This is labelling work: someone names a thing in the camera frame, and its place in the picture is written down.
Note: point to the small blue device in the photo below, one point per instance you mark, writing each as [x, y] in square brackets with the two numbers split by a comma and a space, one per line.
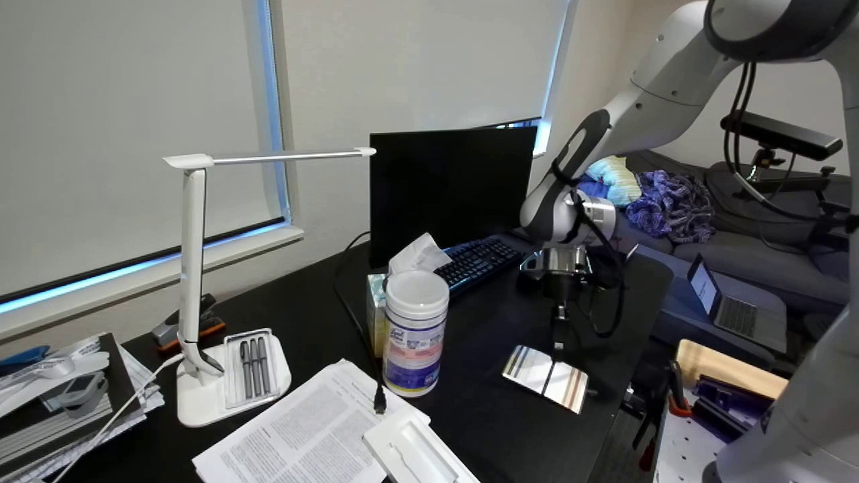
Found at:
[728, 405]

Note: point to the light blue yellow cloth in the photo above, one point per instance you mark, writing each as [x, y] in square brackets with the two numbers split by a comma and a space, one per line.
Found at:
[620, 179]

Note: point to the black keyboard blue backlight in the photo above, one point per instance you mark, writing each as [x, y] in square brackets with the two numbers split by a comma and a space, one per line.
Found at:
[484, 258]

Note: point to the blue book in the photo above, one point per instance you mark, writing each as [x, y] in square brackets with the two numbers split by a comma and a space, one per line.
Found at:
[22, 358]

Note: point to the flat white plastic box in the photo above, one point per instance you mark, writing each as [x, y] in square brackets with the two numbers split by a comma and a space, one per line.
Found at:
[417, 451]

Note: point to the printed white paper document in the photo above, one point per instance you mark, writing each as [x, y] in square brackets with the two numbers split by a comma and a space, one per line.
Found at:
[305, 429]

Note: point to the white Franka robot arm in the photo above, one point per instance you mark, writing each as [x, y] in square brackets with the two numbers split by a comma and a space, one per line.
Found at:
[681, 82]

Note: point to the white wipes canister blue label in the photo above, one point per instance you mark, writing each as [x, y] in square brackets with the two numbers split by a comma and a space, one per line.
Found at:
[417, 338]

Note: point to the black stereo camera on stand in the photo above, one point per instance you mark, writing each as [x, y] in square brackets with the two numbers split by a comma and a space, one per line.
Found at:
[789, 137]

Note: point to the black computer mouse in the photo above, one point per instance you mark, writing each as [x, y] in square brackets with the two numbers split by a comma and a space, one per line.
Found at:
[530, 270]

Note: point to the purple cloth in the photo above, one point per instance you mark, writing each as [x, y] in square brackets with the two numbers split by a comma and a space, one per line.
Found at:
[672, 204]

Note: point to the clear plastic document folders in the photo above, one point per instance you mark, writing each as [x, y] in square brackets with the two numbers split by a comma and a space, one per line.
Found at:
[63, 403]

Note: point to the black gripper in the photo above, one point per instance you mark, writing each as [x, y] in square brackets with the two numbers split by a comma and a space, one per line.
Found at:
[566, 291]

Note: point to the white roller blind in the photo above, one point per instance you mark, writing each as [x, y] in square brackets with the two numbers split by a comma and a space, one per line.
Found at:
[110, 109]
[405, 63]

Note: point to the dark grey couch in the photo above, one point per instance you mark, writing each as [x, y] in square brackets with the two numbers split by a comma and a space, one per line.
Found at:
[770, 223]

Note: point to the black computer monitor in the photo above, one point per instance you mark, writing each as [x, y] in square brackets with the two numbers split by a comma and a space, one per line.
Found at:
[452, 191]

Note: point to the white striped packet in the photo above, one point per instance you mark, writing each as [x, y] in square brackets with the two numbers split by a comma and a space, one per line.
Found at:
[546, 378]

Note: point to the dark grey pen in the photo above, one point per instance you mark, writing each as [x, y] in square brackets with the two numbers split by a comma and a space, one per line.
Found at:
[254, 366]
[245, 369]
[265, 366]

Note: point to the white desk lamp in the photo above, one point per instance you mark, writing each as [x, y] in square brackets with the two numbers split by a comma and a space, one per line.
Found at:
[191, 270]

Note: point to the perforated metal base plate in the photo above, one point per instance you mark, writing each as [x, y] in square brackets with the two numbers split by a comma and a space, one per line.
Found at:
[685, 451]

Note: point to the black and red stapler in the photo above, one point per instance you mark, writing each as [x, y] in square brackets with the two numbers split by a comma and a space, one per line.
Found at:
[212, 322]

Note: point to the grey open laptop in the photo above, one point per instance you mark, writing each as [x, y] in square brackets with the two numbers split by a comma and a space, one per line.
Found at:
[754, 318]

